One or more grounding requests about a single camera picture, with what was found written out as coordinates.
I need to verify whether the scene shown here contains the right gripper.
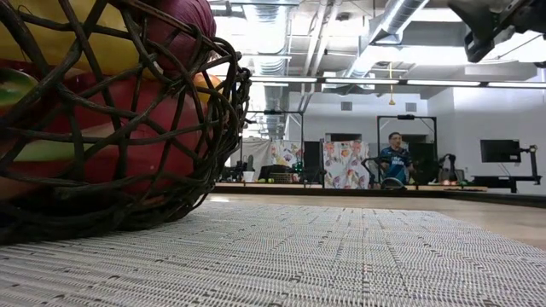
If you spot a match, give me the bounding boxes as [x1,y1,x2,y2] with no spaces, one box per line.
[447,0,532,64]

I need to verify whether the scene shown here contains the purple onion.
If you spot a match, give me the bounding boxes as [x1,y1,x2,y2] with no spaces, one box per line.
[142,0,218,73]

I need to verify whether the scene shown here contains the red dragon fruit toy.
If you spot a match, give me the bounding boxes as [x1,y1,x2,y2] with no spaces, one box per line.
[12,72,210,163]

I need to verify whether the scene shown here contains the red round fruit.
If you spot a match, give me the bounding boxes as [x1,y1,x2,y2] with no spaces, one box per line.
[0,142,204,201]

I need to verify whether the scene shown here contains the yellow banana green stem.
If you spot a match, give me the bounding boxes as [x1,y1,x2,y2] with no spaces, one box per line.
[0,0,154,80]

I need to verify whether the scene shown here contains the green pear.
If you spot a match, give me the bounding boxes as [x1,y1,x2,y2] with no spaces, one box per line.
[0,67,39,107]

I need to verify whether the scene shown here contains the dark wicker basket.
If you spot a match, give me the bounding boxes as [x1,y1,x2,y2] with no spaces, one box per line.
[0,0,253,246]

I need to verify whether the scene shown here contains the ceiling strip light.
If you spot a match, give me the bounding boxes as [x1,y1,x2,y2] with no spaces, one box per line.
[406,78,481,88]
[487,81,546,90]
[324,77,400,85]
[250,76,319,84]

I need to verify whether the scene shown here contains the black monitor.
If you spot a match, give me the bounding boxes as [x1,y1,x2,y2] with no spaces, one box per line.
[479,139,522,164]

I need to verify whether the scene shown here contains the black monitor stand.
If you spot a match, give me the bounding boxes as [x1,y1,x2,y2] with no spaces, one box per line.
[468,144,543,194]

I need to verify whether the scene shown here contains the person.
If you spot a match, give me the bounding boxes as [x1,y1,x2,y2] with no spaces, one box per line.
[377,131,415,184]

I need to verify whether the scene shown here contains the floral cloth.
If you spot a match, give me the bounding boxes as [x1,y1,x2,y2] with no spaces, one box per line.
[322,140,370,190]
[270,140,305,168]

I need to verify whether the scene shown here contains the white cloth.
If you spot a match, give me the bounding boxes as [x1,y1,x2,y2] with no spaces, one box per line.
[229,138,273,170]

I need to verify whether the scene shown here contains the grey woven placemat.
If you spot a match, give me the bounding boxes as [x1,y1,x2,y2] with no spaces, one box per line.
[0,200,546,307]

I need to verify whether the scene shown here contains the large silver ceiling duct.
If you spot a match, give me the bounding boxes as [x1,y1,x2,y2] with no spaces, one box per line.
[340,0,430,80]

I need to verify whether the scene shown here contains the yellow hanging cord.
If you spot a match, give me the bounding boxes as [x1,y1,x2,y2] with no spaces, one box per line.
[387,62,396,107]

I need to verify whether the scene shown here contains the black metal frame rig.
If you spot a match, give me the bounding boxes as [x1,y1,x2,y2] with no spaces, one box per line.
[376,113,439,185]

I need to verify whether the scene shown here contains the silver spiral ceiling duct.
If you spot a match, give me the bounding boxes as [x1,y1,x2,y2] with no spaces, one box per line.
[242,3,293,140]

